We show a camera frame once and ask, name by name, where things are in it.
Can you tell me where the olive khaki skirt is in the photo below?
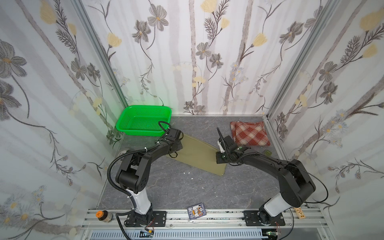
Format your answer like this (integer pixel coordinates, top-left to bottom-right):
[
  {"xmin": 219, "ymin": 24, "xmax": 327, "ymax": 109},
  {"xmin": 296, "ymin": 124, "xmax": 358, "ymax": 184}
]
[{"xmin": 166, "ymin": 135, "xmax": 227, "ymax": 176}]

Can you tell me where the red plaid skirt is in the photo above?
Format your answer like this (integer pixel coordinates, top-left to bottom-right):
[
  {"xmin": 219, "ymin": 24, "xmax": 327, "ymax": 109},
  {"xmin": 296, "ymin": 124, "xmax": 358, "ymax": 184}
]
[{"xmin": 230, "ymin": 122, "xmax": 271, "ymax": 146}]

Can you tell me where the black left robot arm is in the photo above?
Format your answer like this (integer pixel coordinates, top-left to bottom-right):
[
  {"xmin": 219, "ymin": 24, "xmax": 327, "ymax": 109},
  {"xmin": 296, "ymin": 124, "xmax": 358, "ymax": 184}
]
[{"xmin": 107, "ymin": 121, "xmax": 184, "ymax": 226}]

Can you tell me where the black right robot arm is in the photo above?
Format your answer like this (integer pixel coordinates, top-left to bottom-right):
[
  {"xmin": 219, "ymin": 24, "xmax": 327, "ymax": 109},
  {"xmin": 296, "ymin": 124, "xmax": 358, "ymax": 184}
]
[{"xmin": 216, "ymin": 128, "xmax": 329, "ymax": 226}]

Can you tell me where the green plastic basket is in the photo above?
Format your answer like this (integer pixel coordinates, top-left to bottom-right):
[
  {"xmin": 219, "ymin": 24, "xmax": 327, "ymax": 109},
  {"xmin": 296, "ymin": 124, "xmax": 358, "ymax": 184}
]
[{"xmin": 116, "ymin": 105, "xmax": 172, "ymax": 137}]

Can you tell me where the small green box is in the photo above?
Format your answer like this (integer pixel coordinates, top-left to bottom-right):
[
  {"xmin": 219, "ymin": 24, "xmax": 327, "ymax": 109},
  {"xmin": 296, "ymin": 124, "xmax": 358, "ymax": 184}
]
[{"xmin": 264, "ymin": 150, "xmax": 273, "ymax": 157}]

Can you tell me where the clear tape roll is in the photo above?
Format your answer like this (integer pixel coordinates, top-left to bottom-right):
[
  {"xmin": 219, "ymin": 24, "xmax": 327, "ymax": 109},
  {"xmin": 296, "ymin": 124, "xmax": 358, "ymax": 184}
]
[{"xmin": 117, "ymin": 149, "xmax": 129, "ymax": 157}]

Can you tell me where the blue patterned card box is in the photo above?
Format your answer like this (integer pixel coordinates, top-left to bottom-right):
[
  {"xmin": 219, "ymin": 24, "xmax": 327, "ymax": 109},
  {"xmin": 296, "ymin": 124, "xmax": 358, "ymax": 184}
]
[{"xmin": 187, "ymin": 203, "xmax": 207, "ymax": 221}]

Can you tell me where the small wooden block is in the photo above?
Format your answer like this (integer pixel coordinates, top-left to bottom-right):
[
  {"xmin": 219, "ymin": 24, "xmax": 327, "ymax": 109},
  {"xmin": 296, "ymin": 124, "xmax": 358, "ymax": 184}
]
[{"xmin": 294, "ymin": 208, "xmax": 306, "ymax": 219}]

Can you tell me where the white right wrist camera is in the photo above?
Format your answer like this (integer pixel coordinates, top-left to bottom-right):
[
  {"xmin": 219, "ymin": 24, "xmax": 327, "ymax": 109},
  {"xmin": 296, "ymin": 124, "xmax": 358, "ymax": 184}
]
[{"xmin": 218, "ymin": 141, "xmax": 225, "ymax": 153}]

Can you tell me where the white slotted cable duct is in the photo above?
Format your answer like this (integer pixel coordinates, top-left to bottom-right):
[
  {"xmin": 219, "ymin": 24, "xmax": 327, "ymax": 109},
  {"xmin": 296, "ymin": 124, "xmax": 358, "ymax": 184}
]
[{"xmin": 89, "ymin": 229, "xmax": 268, "ymax": 240}]

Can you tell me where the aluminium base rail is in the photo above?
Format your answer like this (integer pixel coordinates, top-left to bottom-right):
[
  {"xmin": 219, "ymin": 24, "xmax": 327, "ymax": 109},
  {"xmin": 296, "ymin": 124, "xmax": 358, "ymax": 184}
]
[{"xmin": 80, "ymin": 209, "xmax": 323, "ymax": 230}]

